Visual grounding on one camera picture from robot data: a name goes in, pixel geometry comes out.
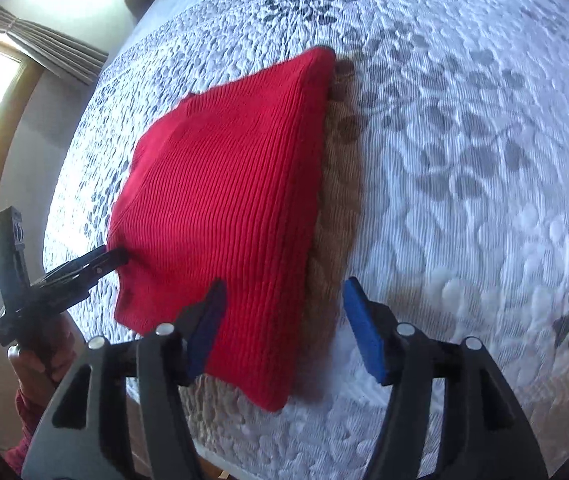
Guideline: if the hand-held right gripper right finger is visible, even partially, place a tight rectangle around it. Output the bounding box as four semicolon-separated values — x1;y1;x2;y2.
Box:
343;276;549;480

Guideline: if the white quilted bedspread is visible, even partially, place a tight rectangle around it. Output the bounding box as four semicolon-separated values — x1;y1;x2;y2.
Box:
44;0;569;480

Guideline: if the beige pleated curtain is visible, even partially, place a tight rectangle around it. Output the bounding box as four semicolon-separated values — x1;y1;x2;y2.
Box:
0;2;111;87

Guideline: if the person's left forearm red sleeve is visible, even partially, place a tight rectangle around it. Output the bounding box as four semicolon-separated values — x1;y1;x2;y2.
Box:
0;387;58;476

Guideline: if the person's left hand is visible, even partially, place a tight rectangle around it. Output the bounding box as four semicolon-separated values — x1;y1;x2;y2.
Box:
7;310;86;413

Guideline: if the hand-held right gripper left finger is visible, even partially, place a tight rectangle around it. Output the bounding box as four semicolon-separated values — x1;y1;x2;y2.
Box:
20;279;228;480

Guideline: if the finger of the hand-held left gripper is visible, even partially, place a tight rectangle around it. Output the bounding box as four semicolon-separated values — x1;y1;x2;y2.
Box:
27;247;130;322
28;244;111;292

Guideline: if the red knit sweater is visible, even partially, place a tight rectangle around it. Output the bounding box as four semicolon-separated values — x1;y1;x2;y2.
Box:
107;46;338;413

